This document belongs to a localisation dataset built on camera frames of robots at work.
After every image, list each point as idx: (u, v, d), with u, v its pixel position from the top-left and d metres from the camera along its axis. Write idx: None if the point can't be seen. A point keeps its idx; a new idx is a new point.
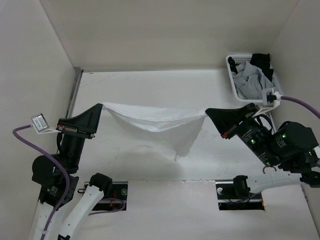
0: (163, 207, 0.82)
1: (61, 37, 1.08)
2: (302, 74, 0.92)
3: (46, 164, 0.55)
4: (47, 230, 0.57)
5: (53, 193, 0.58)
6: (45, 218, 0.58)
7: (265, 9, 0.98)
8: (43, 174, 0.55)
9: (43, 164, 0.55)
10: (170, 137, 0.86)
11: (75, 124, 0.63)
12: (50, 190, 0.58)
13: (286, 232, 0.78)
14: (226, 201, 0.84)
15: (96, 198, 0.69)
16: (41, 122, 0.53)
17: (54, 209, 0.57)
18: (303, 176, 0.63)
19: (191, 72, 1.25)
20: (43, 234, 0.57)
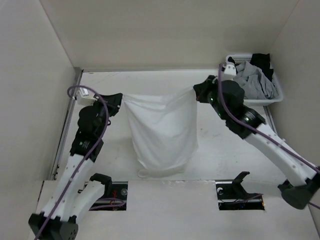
0: (163, 207, 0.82)
1: (61, 37, 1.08)
2: (302, 73, 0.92)
3: (95, 110, 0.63)
4: (73, 179, 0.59)
5: (87, 144, 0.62)
6: (72, 169, 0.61)
7: (265, 9, 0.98)
8: (90, 119, 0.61)
9: (88, 111, 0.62)
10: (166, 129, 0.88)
11: (107, 98, 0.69)
12: (82, 143, 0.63)
13: (287, 232, 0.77)
14: (226, 201, 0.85)
15: (98, 191, 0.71)
16: (85, 92, 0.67)
17: (84, 158, 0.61)
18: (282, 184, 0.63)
19: (191, 71, 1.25)
20: (69, 181, 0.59)
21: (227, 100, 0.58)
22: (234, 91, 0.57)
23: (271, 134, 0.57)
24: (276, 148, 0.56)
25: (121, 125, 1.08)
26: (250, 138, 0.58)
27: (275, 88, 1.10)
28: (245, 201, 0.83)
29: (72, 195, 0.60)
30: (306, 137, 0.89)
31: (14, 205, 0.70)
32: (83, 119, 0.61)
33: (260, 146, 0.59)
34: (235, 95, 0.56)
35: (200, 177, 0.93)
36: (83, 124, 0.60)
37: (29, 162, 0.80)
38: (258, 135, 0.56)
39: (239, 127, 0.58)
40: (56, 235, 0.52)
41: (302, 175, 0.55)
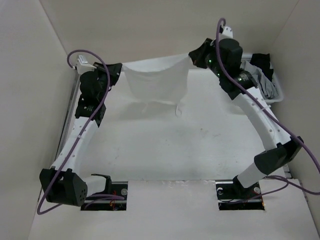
0: (163, 207, 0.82)
1: (61, 37, 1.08)
2: (303, 73, 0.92)
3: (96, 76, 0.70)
4: (81, 136, 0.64)
5: (91, 108, 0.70)
6: (79, 128, 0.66)
7: (265, 8, 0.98)
8: (92, 82, 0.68)
9: (89, 75, 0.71)
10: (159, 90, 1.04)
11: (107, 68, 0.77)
12: (87, 107, 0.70)
13: (287, 232, 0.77)
14: (226, 201, 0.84)
15: (99, 182, 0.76)
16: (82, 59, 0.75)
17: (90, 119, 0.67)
18: None
19: (191, 72, 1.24)
20: (77, 138, 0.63)
21: (224, 58, 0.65)
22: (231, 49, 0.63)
23: (259, 99, 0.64)
24: (259, 111, 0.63)
25: (121, 125, 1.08)
26: (238, 97, 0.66)
27: (275, 88, 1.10)
28: (245, 201, 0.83)
29: (80, 153, 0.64)
30: (306, 137, 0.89)
31: (13, 205, 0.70)
32: (85, 83, 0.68)
33: (245, 108, 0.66)
34: (232, 51, 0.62)
35: (200, 177, 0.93)
36: (85, 88, 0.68)
37: (29, 162, 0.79)
38: (245, 95, 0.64)
39: (230, 86, 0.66)
40: (68, 186, 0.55)
41: (274, 139, 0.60)
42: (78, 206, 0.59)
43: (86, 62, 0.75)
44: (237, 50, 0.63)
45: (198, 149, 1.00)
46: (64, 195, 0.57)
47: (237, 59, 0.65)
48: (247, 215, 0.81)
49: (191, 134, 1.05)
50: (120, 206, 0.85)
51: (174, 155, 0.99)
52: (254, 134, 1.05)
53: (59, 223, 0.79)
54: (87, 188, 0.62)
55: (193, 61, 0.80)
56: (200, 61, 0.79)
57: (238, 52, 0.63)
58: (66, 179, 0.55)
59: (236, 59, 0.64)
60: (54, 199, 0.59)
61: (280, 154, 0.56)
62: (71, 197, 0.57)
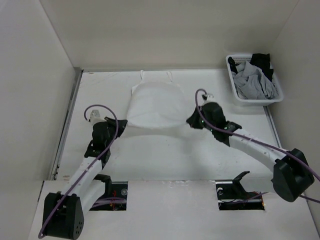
0: (163, 206, 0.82)
1: (62, 38, 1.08)
2: (303, 73, 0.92)
3: (105, 125, 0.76)
4: (88, 170, 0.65)
5: (98, 151, 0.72)
6: (86, 165, 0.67)
7: (265, 9, 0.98)
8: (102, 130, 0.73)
9: (101, 123, 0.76)
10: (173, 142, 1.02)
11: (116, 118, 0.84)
12: (95, 151, 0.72)
13: (287, 232, 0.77)
14: (226, 201, 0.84)
15: (100, 188, 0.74)
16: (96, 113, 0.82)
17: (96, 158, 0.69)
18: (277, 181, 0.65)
19: (191, 71, 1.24)
20: (84, 171, 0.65)
21: (209, 117, 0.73)
22: (213, 107, 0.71)
23: (246, 134, 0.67)
24: (248, 142, 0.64)
25: None
26: (230, 139, 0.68)
27: (275, 88, 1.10)
28: (245, 201, 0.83)
29: (85, 185, 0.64)
30: (306, 137, 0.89)
31: (14, 205, 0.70)
32: (96, 130, 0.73)
33: (238, 145, 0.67)
34: (214, 109, 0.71)
35: (200, 177, 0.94)
36: (96, 134, 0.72)
37: (29, 162, 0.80)
38: (233, 135, 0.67)
39: (222, 136, 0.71)
40: (70, 211, 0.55)
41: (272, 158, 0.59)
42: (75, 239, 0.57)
43: (98, 116, 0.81)
44: (219, 108, 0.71)
45: (198, 149, 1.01)
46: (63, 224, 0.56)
47: (221, 114, 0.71)
48: (247, 215, 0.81)
49: (191, 134, 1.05)
50: (120, 206, 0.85)
51: (174, 155, 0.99)
52: (254, 133, 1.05)
53: None
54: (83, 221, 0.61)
55: (191, 124, 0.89)
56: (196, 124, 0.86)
57: (219, 109, 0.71)
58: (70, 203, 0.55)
59: (220, 114, 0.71)
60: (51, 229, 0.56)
61: (284, 170, 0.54)
62: (69, 225, 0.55)
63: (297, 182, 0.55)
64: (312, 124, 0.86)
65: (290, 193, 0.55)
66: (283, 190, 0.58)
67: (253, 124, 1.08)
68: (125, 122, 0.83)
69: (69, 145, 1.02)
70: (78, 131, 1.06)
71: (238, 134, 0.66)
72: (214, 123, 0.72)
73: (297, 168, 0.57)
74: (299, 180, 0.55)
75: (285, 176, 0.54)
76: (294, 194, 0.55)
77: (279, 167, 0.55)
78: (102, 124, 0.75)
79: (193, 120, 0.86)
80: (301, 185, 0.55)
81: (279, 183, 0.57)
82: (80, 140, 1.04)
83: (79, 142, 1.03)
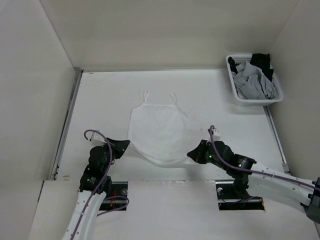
0: (163, 206, 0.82)
1: (62, 38, 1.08)
2: (302, 74, 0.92)
3: (102, 150, 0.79)
4: (84, 212, 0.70)
5: (93, 180, 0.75)
6: (82, 203, 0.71)
7: (265, 9, 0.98)
8: (97, 157, 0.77)
9: (97, 150, 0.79)
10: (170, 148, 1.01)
11: (113, 142, 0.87)
12: (90, 180, 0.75)
13: (287, 232, 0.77)
14: (226, 201, 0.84)
15: (101, 199, 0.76)
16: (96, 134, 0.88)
17: (91, 193, 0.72)
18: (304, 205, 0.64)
19: (191, 71, 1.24)
20: (81, 215, 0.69)
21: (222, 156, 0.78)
22: (223, 147, 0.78)
23: (264, 169, 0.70)
24: (272, 178, 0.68)
25: (121, 125, 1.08)
26: (251, 178, 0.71)
27: (275, 88, 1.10)
28: (245, 201, 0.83)
29: (85, 227, 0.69)
30: (306, 137, 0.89)
31: (14, 205, 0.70)
32: (94, 158, 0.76)
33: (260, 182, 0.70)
34: (225, 149, 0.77)
35: (200, 177, 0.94)
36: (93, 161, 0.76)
37: (30, 162, 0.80)
38: (253, 173, 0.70)
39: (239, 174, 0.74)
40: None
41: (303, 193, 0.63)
42: None
43: (98, 138, 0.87)
44: (228, 146, 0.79)
45: None
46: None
47: (230, 152, 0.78)
48: (247, 215, 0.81)
49: (191, 134, 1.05)
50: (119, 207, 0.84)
51: (174, 155, 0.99)
52: (254, 133, 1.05)
53: (59, 224, 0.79)
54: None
55: (195, 158, 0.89)
56: (201, 158, 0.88)
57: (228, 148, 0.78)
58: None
59: (229, 153, 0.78)
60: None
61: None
62: None
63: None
64: (311, 125, 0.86)
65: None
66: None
67: (253, 124, 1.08)
68: (123, 144, 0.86)
69: (69, 145, 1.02)
70: (78, 131, 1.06)
71: (258, 172, 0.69)
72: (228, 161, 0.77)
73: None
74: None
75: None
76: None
77: (314, 204, 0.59)
78: (100, 150, 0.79)
79: (198, 154, 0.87)
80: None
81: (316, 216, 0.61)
82: (80, 140, 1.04)
83: (79, 142, 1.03)
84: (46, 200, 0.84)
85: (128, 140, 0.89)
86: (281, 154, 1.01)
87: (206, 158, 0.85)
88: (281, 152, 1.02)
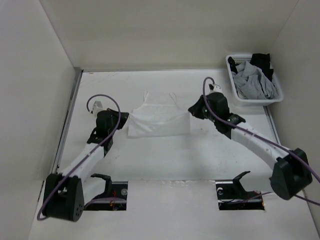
0: (163, 206, 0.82)
1: (62, 38, 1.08)
2: (302, 73, 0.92)
3: (110, 114, 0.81)
4: (90, 155, 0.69)
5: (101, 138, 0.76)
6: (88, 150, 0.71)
7: (265, 9, 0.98)
8: (107, 118, 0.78)
9: (105, 112, 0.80)
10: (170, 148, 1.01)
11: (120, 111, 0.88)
12: (97, 138, 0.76)
13: (287, 232, 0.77)
14: (226, 201, 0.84)
15: (101, 186, 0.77)
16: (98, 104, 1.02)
17: (98, 144, 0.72)
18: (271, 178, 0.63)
19: (191, 71, 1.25)
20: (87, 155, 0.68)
21: (214, 108, 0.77)
22: (217, 99, 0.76)
23: (249, 129, 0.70)
24: (251, 137, 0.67)
25: None
26: (233, 132, 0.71)
27: (275, 88, 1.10)
28: (245, 201, 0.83)
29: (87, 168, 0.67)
30: (306, 137, 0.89)
31: (14, 205, 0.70)
32: (101, 118, 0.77)
33: (241, 139, 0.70)
34: (218, 101, 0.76)
35: (201, 177, 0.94)
36: (101, 122, 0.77)
37: (30, 162, 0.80)
38: (236, 129, 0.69)
39: (225, 128, 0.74)
40: (72, 191, 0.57)
41: (273, 155, 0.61)
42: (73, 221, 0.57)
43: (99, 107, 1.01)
44: (223, 99, 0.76)
45: (198, 149, 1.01)
46: (63, 205, 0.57)
47: (225, 106, 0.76)
48: (247, 215, 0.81)
49: (191, 134, 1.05)
50: (120, 206, 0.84)
51: (174, 155, 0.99)
52: None
53: (59, 224, 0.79)
54: (83, 204, 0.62)
55: (193, 112, 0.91)
56: (198, 113, 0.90)
57: (223, 101, 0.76)
58: (72, 182, 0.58)
59: (223, 105, 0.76)
60: (50, 209, 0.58)
61: (285, 168, 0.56)
62: (70, 207, 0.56)
63: (297, 183, 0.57)
64: (312, 125, 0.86)
65: (288, 193, 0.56)
66: (281, 189, 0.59)
67: (253, 124, 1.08)
68: (127, 114, 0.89)
69: (69, 145, 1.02)
70: (78, 131, 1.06)
71: (241, 129, 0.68)
72: (218, 114, 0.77)
73: (298, 169, 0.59)
74: (300, 181, 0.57)
75: (285, 174, 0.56)
76: (291, 193, 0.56)
77: (280, 165, 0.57)
78: (107, 113, 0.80)
79: (196, 109, 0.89)
80: (301, 185, 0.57)
81: (278, 181, 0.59)
82: (80, 140, 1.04)
83: (79, 142, 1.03)
84: None
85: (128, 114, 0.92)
86: None
87: (203, 113, 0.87)
88: None
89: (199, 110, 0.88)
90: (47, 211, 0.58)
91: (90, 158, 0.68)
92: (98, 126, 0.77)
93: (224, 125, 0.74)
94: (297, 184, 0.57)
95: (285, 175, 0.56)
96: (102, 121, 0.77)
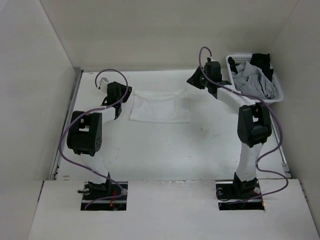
0: (163, 206, 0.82)
1: (62, 38, 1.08)
2: (302, 73, 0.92)
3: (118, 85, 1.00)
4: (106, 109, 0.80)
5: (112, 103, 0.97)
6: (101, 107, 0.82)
7: (265, 9, 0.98)
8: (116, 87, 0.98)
9: (114, 84, 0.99)
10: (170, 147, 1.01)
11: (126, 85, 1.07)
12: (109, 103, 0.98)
13: (287, 232, 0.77)
14: (225, 201, 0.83)
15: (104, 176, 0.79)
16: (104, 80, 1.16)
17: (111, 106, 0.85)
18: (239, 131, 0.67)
19: (191, 71, 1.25)
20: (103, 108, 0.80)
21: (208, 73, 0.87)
22: (212, 64, 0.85)
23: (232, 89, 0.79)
24: (231, 93, 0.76)
25: (121, 125, 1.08)
26: (218, 91, 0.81)
27: (275, 88, 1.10)
28: (245, 201, 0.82)
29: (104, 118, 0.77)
30: (306, 137, 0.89)
31: (13, 205, 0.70)
32: (112, 86, 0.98)
33: (224, 97, 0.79)
34: (213, 66, 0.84)
35: (201, 177, 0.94)
36: (111, 91, 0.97)
37: (30, 163, 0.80)
38: (221, 88, 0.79)
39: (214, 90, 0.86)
40: (93, 122, 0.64)
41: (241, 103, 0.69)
42: (94, 151, 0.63)
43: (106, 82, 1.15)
44: (217, 65, 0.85)
45: (198, 149, 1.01)
46: (85, 135, 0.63)
47: (218, 71, 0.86)
48: (247, 215, 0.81)
49: (191, 133, 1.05)
50: (120, 206, 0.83)
51: (174, 155, 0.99)
52: None
53: (59, 224, 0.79)
54: (101, 139, 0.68)
55: (191, 82, 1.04)
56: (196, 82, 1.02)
57: (217, 67, 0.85)
58: (94, 116, 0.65)
59: (217, 70, 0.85)
60: (73, 139, 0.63)
61: (246, 113, 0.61)
62: (91, 135, 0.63)
63: (257, 128, 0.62)
64: (312, 124, 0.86)
65: (246, 134, 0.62)
66: (242, 133, 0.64)
67: None
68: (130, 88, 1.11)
69: None
70: None
71: (224, 88, 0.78)
72: (211, 78, 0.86)
73: (261, 119, 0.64)
74: (259, 128, 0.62)
75: (246, 117, 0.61)
76: (249, 136, 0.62)
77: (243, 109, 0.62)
78: (116, 84, 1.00)
79: (194, 78, 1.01)
80: (260, 132, 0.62)
81: (240, 126, 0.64)
82: None
83: None
84: (46, 200, 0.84)
85: (131, 88, 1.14)
86: (281, 154, 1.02)
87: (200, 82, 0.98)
88: (281, 152, 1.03)
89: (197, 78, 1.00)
90: (71, 142, 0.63)
91: (106, 110, 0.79)
92: (109, 94, 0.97)
93: (214, 86, 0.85)
94: (256, 129, 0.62)
95: (246, 119, 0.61)
96: (112, 89, 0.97)
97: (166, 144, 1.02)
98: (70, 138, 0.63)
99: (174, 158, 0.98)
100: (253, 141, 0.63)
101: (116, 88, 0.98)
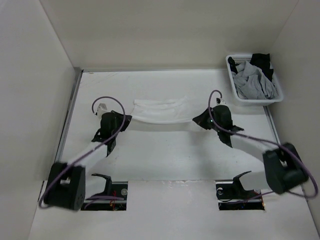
0: (164, 207, 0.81)
1: (62, 38, 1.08)
2: (302, 74, 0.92)
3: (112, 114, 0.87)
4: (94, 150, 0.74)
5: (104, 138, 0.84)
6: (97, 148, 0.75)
7: (265, 9, 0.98)
8: (111, 120, 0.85)
9: (111, 114, 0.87)
10: (170, 147, 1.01)
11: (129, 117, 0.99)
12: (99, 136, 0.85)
13: (287, 232, 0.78)
14: (225, 201, 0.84)
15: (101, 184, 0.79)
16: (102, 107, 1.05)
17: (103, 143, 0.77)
18: (269, 185, 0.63)
19: (191, 72, 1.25)
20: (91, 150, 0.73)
21: (218, 119, 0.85)
22: (222, 111, 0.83)
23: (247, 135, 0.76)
24: (246, 139, 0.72)
25: None
26: (231, 138, 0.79)
27: (275, 88, 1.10)
28: (245, 201, 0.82)
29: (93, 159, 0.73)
30: (306, 137, 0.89)
31: (13, 205, 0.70)
32: (106, 118, 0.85)
33: (239, 144, 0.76)
34: (223, 114, 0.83)
35: (201, 177, 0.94)
36: (105, 122, 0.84)
37: (30, 163, 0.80)
38: (235, 134, 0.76)
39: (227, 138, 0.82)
40: (75, 180, 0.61)
41: (263, 149, 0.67)
42: (73, 209, 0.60)
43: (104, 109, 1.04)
44: (227, 112, 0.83)
45: (199, 149, 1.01)
46: (64, 192, 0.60)
47: (229, 118, 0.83)
48: (247, 215, 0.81)
49: (191, 134, 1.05)
50: (120, 206, 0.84)
51: (174, 155, 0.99)
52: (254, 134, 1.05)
53: (60, 224, 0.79)
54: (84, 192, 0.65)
55: (198, 121, 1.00)
56: (203, 122, 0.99)
57: (228, 114, 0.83)
58: (75, 171, 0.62)
59: (228, 118, 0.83)
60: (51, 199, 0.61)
61: (271, 156, 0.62)
62: (70, 192, 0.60)
63: (285, 171, 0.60)
64: (312, 125, 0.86)
65: (278, 176, 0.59)
66: (274, 184, 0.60)
67: (252, 125, 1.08)
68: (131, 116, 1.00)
69: (69, 145, 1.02)
70: (78, 131, 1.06)
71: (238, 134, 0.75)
72: (222, 125, 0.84)
73: (289, 164, 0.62)
74: (292, 172, 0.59)
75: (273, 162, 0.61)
76: (283, 186, 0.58)
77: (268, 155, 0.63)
78: (112, 114, 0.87)
79: (201, 118, 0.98)
80: (295, 180, 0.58)
81: (270, 176, 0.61)
82: (80, 140, 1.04)
83: (79, 142, 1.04)
84: None
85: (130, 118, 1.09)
86: None
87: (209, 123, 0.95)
88: None
89: (205, 120, 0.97)
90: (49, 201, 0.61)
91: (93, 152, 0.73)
92: (103, 127, 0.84)
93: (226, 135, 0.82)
94: (289, 175, 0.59)
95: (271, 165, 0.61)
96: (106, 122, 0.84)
97: (166, 144, 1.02)
98: (49, 192, 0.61)
99: (174, 158, 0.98)
100: (290, 186, 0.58)
101: (112, 120, 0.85)
